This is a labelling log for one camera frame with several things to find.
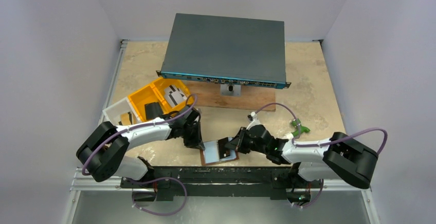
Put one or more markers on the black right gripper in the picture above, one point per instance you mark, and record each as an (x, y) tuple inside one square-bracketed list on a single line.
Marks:
[(242, 141)]

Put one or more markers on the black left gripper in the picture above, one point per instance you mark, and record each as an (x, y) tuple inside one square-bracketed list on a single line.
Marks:
[(193, 134)]

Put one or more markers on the brown leather card holder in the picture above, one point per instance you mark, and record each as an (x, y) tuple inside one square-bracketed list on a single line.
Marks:
[(210, 155)]

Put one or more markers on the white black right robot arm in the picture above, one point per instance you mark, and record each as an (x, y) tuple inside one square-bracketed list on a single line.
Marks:
[(338, 157)]

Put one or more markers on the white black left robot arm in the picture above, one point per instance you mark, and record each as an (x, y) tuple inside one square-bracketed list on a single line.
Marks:
[(103, 154)]

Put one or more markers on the white cards in bin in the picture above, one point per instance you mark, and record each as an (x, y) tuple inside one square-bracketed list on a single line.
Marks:
[(174, 96)]

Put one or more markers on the black card in bin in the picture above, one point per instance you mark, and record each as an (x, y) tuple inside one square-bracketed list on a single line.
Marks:
[(152, 110)]

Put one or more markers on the brown wooden board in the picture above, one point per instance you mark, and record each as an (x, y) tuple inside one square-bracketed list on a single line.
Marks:
[(251, 97)]

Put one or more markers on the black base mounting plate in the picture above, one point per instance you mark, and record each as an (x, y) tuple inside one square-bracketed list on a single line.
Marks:
[(274, 182)]

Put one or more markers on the yellow plastic bin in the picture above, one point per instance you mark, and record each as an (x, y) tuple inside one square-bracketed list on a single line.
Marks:
[(154, 92)]

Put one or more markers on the green toy figure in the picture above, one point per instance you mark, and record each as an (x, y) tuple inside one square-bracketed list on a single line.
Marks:
[(299, 128)]

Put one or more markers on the white plastic bin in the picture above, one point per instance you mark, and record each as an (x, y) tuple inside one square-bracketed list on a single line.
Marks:
[(121, 113)]

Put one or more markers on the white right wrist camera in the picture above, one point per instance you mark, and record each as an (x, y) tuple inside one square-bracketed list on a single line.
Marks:
[(253, 120)]

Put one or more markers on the grey metal camera stand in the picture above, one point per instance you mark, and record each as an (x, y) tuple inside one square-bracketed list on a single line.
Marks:
[(230, 90)]

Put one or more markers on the grey blue network switch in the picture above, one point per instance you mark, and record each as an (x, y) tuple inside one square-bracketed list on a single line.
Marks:
[(226, 50)]

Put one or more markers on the aluminium frame rail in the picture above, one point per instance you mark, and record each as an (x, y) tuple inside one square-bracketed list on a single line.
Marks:
[(86, 182)]

